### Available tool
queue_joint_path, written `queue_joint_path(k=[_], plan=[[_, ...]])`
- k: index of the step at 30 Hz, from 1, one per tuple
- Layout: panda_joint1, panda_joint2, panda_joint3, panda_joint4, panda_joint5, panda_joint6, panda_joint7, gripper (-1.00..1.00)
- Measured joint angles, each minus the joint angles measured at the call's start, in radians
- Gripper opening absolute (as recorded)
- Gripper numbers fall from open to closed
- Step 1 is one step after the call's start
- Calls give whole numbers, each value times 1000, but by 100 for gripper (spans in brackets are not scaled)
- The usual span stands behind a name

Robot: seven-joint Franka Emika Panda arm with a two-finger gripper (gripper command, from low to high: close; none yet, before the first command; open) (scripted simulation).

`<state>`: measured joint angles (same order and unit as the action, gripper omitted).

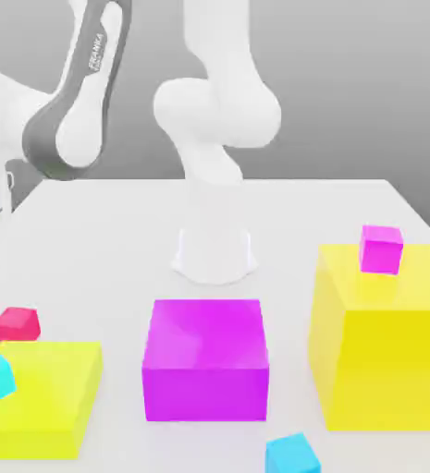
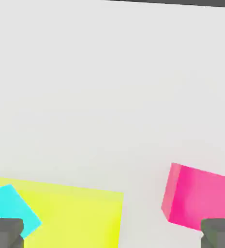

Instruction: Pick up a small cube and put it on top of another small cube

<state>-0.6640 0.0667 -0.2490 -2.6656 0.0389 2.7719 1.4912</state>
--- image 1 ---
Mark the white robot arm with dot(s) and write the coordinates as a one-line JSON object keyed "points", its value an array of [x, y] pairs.
{"points": [[218, 111]]}

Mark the small magenta cube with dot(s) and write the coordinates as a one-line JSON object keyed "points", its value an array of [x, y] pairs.
{"points": [[381, 251]]}

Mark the large magenta box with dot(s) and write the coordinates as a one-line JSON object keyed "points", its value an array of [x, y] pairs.
{"points": [[205, 362]]}

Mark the large lime yellow box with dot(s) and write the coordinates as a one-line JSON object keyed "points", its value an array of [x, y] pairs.
{"points": [[48, 399]]}

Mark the small red cube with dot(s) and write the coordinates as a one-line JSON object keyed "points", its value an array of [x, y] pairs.
{"points": [[16, 325]]}

